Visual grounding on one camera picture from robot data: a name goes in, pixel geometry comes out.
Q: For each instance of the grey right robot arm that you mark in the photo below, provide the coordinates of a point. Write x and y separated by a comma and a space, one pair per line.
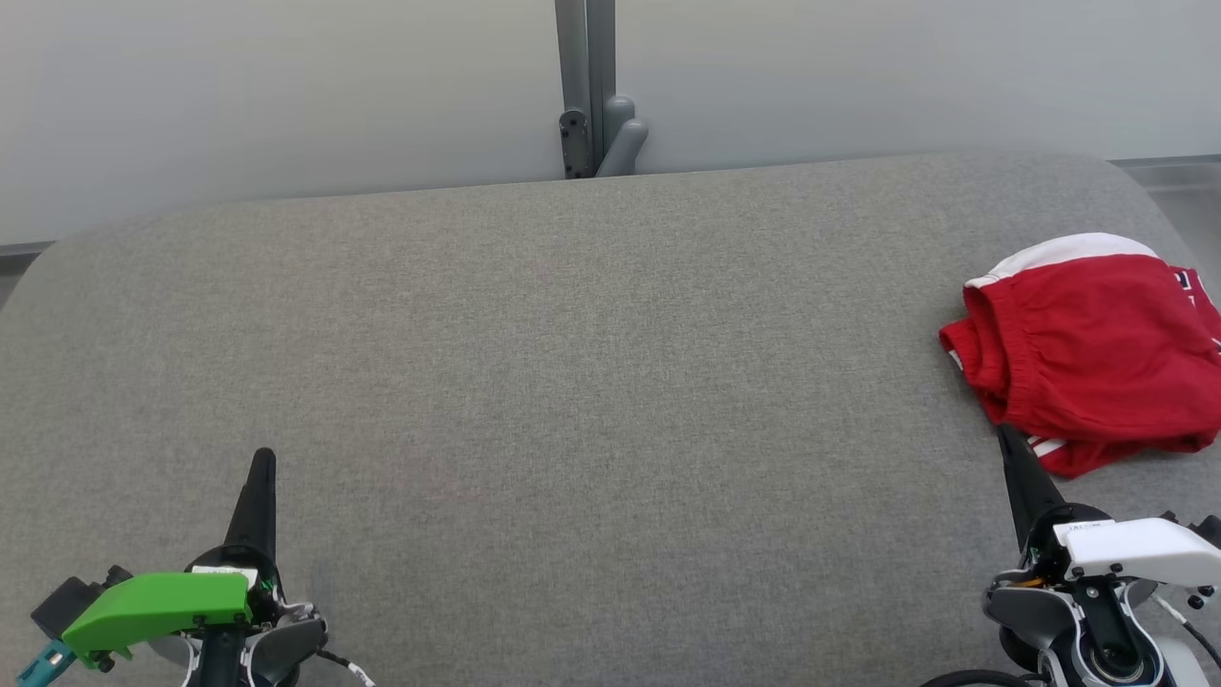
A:
1025, 606

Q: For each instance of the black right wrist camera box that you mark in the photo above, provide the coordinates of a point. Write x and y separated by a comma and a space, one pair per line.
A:
1210, 530

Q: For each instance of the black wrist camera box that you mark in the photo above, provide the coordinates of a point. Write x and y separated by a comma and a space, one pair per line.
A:
1210, 530
67, 601

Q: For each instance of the red white garment with lettering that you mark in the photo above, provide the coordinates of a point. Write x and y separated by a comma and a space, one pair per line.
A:
1087, 353

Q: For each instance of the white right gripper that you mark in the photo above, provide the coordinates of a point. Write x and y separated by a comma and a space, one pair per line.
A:
1135, 549

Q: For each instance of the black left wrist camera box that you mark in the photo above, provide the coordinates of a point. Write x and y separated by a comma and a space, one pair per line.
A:
67, 601

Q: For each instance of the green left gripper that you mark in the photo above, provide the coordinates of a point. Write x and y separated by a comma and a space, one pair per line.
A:
153, 601

